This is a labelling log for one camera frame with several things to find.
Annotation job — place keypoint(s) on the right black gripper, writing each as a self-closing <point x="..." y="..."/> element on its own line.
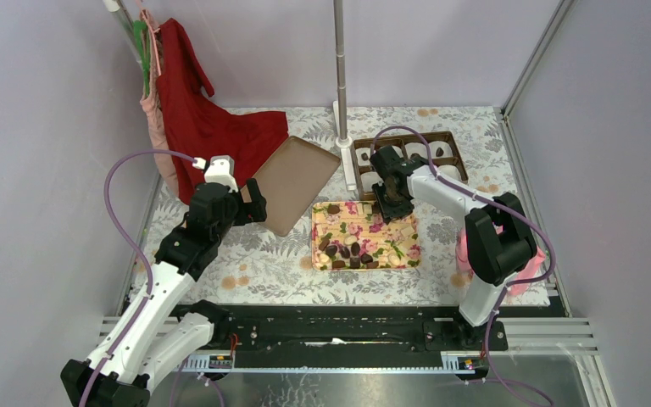
<point x="387" y="212"/>

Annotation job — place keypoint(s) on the gold box lid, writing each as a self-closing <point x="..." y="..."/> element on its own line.
<point x="290" y="179"/>

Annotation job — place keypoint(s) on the pink cloth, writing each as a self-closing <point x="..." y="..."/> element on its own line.
<point x="530" y="271"/>

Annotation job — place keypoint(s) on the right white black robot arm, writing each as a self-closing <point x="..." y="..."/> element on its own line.
<point x="498" y="237"/>

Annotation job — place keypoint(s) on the metal pole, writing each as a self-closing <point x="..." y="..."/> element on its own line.
<point x="340" y="51"/>

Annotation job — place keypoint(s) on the brown leaf chocolate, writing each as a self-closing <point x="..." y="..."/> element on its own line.
<point x="333" y="209"/>

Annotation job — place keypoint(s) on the white pole base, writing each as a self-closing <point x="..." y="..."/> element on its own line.
<point x="344" y="144"/>

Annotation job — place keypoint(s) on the pink garment on hanger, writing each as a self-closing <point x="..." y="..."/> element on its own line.
<point x="150" y="102"/>

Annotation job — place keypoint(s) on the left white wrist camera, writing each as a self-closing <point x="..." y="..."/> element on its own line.
<point x="218" y="169"/>

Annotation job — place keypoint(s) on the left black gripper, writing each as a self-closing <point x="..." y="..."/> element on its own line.
<point x="252" y="211"/>

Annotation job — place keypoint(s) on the white paper cup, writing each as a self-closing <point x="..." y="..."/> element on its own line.
<point x="416" y="149"/>
<point x="434" y="146"/>
<point x="358" y="152"/>
<point x="450" y="171"/>
<point x="368" y="180"/>

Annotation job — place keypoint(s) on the floral yellow tray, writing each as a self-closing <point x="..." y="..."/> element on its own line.
<point x="358" y="239"/>

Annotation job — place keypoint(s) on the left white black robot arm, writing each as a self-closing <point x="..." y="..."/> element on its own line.
<point x="127" y="366"/>

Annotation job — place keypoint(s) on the green hanger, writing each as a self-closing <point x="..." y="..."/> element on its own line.
<point x="143" y="53"/>

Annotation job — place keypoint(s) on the gold chocolate box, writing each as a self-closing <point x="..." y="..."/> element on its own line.
<point x="399" y="141"/>

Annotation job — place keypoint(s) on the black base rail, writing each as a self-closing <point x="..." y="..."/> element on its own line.
<point x="250" y="327"/>

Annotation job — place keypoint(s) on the red garment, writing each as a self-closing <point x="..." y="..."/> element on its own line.
<point x="196" y="126"/>

